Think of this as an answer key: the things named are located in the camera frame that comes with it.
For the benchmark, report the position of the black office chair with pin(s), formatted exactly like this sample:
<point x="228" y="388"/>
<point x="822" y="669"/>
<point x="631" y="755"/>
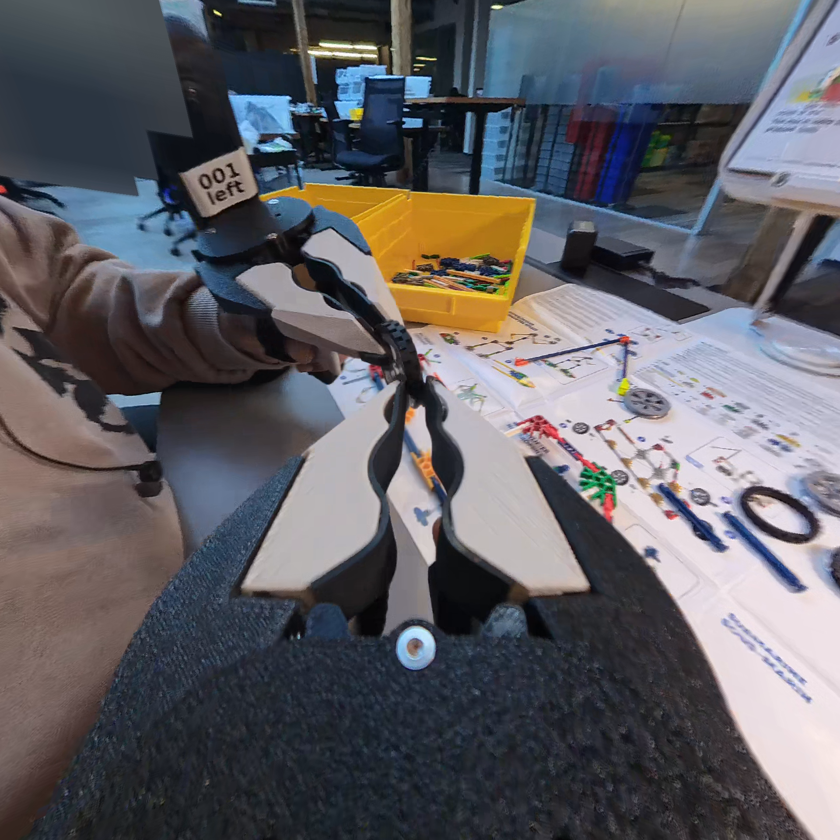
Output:
<point x="374" y="125"/>

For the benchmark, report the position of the person's left hand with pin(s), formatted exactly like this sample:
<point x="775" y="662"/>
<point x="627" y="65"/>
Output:
<point x="315" y="361"/>

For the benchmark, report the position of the large fold-out instruction sheet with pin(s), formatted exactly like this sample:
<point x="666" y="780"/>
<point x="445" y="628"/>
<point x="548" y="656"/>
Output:
<point x="735" y="630"/>

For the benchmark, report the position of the parts list instruction sheet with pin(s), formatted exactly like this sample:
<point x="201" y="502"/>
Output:
<point x="735" y="381"/>

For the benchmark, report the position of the dark high table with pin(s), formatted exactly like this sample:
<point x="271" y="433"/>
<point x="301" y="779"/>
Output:
<point x="460" y="105"/>

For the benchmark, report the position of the black power adapter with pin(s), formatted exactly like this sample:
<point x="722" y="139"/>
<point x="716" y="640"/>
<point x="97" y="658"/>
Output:
<point x="579" y="247"/>

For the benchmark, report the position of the thick blue plastic rod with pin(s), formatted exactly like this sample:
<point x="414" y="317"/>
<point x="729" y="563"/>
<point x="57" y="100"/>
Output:
<point x="689" y="516"/>

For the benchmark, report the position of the colourful rod and connector model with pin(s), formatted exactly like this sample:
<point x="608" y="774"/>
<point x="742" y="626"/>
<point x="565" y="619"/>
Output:
<point x="601" y="488"/>

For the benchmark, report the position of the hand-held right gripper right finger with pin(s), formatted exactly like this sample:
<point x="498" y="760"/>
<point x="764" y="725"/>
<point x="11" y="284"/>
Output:
<point x="519" y="525"/>

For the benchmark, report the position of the black power brick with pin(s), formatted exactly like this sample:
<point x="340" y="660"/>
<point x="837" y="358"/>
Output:
<point x="624" y="250"/>

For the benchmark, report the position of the person's left forearm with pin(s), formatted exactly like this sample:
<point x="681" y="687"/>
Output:
<point x="131" y="315"/>

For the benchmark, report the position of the person in beige hoodie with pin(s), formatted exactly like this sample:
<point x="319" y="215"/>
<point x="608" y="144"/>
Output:
<point x="66" y="591"/>

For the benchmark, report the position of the short blue plastic rod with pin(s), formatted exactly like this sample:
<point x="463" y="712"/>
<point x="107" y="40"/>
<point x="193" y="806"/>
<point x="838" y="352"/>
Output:
<point x="764" y="553"/>

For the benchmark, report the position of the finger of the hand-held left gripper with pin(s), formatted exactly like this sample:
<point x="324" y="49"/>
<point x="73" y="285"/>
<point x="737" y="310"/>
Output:
<point x="295" y="309"/>
<point x="355" y="269"/>

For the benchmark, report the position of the pile of colourful construction pieces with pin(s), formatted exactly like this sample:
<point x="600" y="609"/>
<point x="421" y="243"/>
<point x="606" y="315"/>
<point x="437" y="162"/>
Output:
<point x="453" y="273"/>

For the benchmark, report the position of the white document stand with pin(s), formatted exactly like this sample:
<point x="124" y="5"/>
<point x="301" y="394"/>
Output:
<point x="801" y="348"/>

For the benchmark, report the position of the yellow plastic parts bin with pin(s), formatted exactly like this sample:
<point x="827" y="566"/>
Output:
<point x="381" y="230"/>

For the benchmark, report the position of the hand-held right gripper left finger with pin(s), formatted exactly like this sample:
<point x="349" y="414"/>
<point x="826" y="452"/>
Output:
<point x="309" y="525"/>

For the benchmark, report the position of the grey plastic spoked wheel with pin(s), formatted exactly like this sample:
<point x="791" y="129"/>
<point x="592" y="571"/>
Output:
<point x="827" y="488"/>
<point x="646" y="402"/>

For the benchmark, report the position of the printed paper on stand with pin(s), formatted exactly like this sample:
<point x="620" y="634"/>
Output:
<point x="801" y="105"/>

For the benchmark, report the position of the grey desk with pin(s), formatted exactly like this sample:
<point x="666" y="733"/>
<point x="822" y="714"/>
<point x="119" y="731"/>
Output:
<point x="250" y="433"/>

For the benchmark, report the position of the blue rods with small connectors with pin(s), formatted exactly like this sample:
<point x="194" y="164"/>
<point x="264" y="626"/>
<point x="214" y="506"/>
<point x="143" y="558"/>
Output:
<point x="622" y="387"/>

